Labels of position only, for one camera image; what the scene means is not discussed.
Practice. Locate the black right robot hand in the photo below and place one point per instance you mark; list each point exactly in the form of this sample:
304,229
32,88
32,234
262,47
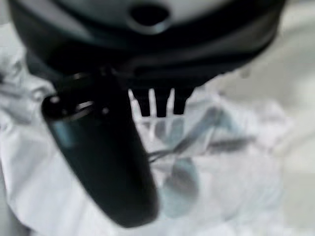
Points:
103,152

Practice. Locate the white garment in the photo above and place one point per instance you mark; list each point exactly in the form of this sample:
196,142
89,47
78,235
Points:
233,177

